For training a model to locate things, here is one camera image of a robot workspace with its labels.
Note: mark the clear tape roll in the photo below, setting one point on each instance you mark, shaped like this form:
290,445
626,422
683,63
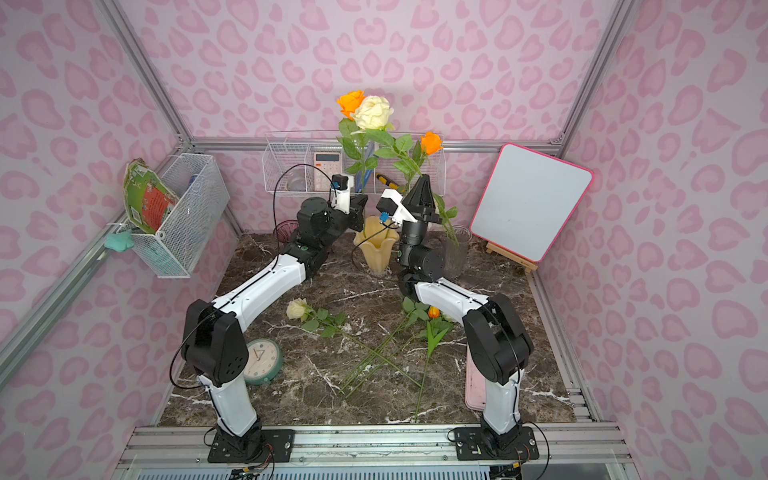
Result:
295,181

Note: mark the wooden easel stand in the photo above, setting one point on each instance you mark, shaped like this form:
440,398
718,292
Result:
528,265

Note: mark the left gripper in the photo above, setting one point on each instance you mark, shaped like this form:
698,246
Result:
357,203

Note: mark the yellow utility knife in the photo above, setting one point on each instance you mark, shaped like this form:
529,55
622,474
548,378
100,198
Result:
386,181

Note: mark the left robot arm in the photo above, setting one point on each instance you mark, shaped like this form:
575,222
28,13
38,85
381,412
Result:
214,345

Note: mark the green red paper fan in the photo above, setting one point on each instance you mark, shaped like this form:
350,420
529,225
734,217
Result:
147,200

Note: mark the white wire side basket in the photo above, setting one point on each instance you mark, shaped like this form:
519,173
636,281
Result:
175,249

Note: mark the pink-framed whiteboard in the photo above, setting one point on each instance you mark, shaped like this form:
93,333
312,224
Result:
528,200

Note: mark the cream rose on table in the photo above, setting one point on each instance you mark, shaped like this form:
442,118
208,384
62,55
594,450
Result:
328,325

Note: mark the white wire wall basket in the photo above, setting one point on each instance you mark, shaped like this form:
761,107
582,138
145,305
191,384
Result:
286,149

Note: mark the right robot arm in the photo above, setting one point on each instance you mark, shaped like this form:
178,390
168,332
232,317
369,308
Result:
499,343

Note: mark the yellow flower-shaped vase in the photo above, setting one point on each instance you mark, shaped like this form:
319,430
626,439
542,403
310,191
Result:
376,241

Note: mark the cream rose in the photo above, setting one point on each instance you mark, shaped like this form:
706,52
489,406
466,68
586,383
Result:
372,140
446,215
328,325

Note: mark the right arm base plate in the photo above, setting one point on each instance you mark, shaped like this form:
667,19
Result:
482,443

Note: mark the clear glass vase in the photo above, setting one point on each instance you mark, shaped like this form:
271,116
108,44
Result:
456,246

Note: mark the pink calculator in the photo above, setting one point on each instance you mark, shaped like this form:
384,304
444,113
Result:
327,164

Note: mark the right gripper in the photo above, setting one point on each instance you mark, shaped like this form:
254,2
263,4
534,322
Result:
417,214

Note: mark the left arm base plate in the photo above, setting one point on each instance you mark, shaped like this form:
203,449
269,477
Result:
253,448

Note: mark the green round alarm clock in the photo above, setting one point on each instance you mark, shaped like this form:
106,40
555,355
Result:
264,362

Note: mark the purple ribbed glass vase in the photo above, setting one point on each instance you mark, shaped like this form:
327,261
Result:
284,230

